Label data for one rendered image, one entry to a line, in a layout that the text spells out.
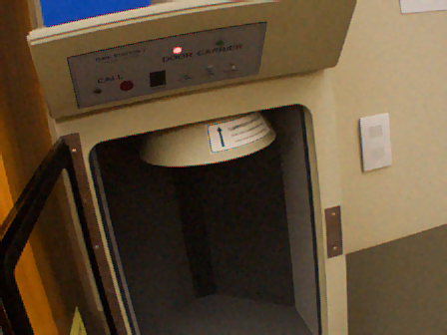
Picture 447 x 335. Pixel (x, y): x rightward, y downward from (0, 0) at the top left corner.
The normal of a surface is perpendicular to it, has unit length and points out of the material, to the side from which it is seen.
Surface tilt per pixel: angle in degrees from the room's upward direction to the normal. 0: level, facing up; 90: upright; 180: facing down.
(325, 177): 90
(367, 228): 90
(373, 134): 90
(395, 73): 90
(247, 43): 135
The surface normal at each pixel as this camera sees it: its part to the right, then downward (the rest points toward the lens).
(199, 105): 0.22, 0.27
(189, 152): -0.26, -0.08
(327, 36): 0.25, 0.86
